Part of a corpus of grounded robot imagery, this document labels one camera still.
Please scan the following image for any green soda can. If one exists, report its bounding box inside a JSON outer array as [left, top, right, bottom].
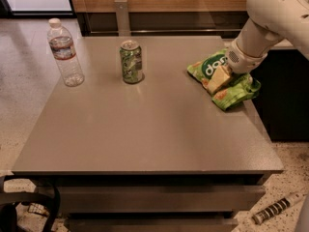
[[120, 40, 143, 84]]

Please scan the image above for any upper grey drawer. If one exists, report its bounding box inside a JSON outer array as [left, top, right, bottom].
[[58, 186, 265, 214]]

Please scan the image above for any lower grey drawer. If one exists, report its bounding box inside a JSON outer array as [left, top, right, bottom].
[[65, 218, 238, 232]]

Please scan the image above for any clear plastic water bottle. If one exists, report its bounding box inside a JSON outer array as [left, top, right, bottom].
[[47, 18, 85, 87]]

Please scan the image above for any black chair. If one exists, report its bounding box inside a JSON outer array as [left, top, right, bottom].
[[0, 175, 62, 232]]

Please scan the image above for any left metal wall bracket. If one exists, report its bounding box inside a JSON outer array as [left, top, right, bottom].
[[114, 0, 131, 37]]

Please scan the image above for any green rice chip bag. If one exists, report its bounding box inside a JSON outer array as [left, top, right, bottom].
[[187, 48, 261, 111]]

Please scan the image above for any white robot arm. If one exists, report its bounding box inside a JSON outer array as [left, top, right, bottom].
[[206, 0, 309, 95]]

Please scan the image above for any grey drawer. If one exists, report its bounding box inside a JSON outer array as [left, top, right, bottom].
[[65, 218, 238, 232], [58, 186, 265, 214]]

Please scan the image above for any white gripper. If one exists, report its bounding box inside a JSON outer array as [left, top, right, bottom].
[[207, 40, 267, 95]]

